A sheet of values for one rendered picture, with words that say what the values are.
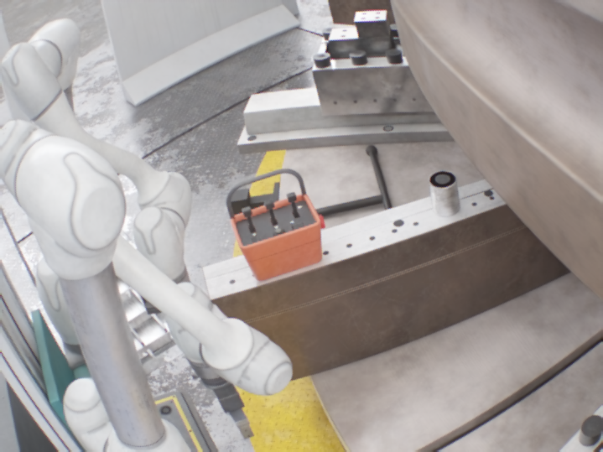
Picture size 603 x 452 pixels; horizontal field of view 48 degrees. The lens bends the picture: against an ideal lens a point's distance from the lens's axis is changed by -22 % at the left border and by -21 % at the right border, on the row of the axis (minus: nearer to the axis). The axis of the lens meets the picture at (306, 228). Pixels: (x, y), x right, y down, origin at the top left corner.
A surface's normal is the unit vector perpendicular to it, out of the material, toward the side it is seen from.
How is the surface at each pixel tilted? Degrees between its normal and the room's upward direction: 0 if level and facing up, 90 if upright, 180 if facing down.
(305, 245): 97
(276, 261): 97
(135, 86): 37
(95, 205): 85
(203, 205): 0
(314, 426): 0
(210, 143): 0
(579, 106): 67
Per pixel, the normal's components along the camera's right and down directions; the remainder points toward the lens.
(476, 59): -0.66, -0.50
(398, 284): 0.24, 0.56
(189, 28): 0.58, 0.41
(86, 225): 0.75, 0.18
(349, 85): -0.15, 0.63
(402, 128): -0.19, -0.77
